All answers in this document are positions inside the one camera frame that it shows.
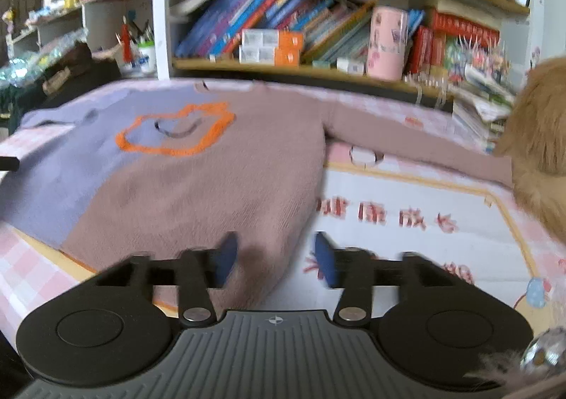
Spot white charger adapter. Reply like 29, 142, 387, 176
336, 58, 365, 76

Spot upper orange white box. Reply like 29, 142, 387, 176
241, 29, 304, 51

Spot pink checkered table mat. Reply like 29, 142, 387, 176
22, 82, 565, 333

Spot white pen cup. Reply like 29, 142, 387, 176
137, 40, 156, 74

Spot orange white box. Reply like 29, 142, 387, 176
239, 46, 301, 66
241, 29, 304, 51

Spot lower orange white box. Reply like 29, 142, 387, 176
239, 46, 301, 66

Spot dark bag on side table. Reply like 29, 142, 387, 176
39, 41, 122, 108

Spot red books on shelf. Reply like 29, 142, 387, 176
405, 8, 500, 79

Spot crystal bead bracelet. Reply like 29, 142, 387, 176
520, 327, 566, 380

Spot pink cylindrical tumbler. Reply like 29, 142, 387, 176
365, 6, 408, 82

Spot purple and mauve sweater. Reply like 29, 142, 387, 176
1, 85, 512, 311

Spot fluffy tan fur sleeve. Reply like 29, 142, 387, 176
494, 57, 566, 243

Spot stack of papers and magazines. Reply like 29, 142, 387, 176
449, 63, 516, 154

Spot red figurine ornament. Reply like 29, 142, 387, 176
120, 16, 133, 64

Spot row of leaning books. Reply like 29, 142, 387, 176
171, 0, 376, 68

